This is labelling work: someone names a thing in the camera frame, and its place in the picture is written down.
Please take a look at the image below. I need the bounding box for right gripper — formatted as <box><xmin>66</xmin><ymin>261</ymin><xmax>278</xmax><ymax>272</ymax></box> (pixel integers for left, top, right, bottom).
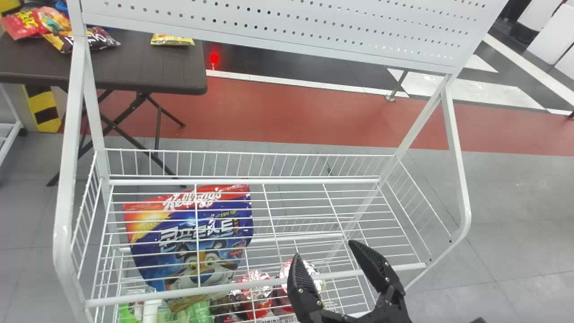
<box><xmin>287</xmin><ymin>240</ymin><xmax>414</xmax><ymax>323</ymax></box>

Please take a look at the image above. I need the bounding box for red snack packet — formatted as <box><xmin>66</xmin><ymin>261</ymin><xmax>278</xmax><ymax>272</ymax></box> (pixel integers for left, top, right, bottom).
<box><xmin>274</xmin><ymin>259</ymin><xmax>324</xmax><ymax>315</ymax></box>
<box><xmin>0</xmin><ymin>9</ymin><xmax>51</xmax><ymax>41</ymax></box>
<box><xmin>231</xmin><ymin>269</ymin><xmax>275</xmax><ymax>320</ymax></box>

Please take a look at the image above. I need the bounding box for green bottle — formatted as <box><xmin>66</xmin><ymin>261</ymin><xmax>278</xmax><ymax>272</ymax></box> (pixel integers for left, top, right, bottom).
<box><xmin>118</xmin><ymin>303</ymin><xmax>139</xmax><ymax>323</ymax></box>
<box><xmin>186</xmin><ymin>301</ymin><xmax>212</xmax><ymax>323</ymax></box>

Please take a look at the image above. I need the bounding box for blue cereal bag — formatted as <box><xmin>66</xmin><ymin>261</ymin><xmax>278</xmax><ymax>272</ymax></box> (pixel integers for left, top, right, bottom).
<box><xmin>123</xmin><ymin>184</ymin><xmax>254</xmax><ymax>311</ymax></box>

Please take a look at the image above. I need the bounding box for white bottle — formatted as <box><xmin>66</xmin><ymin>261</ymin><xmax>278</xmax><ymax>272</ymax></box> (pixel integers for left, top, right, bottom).
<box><xmin>142</xmin><ymin>299</ymin><xmax>162</xmax><ymax>323</ymax></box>

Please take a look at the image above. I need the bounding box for yellow snack packet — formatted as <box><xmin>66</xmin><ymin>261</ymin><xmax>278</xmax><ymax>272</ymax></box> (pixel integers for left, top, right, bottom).
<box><xmin>150</xmin><ymin>33</ymin><xmax>196</xmax><ymax>47</ymax></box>

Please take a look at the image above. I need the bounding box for dark side table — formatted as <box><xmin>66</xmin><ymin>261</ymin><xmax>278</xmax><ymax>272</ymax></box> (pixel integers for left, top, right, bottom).
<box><xmin>0</xmin><ymin>27</ymin><xmax>208</xmax><ymax>188</ymax></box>

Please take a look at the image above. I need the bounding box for purple snack packet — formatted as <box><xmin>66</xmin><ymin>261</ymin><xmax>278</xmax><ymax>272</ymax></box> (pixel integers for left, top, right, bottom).
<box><xmin>44</xmin><ymin>26</ymin><xmax>121</xmax><ymax>55</ymax></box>

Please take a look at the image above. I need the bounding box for orange snack packet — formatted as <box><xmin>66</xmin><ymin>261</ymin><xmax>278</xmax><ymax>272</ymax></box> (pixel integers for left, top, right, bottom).
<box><xmin>36</xmin><ymin>6</ymin><xmax>73</xmax><ymax>37</ymax></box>

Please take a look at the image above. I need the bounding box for white wire rack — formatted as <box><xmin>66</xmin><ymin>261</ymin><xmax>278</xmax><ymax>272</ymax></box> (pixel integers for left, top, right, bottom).
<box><xmin>53</xmin><ymin>0</ymin><xmax>509</xmax><ymax>323</ymax></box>
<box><xmin>0</xmin><ymin>84</ymin><xmax>26</xmax><ymax>169</ymax></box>

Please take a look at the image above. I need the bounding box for yellow black striped post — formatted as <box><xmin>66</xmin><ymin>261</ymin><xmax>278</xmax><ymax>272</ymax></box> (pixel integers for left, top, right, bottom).
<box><xmin>22</xmin><ymin>85</ymin><xmax>62</xmax><ymax>133</ymax></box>

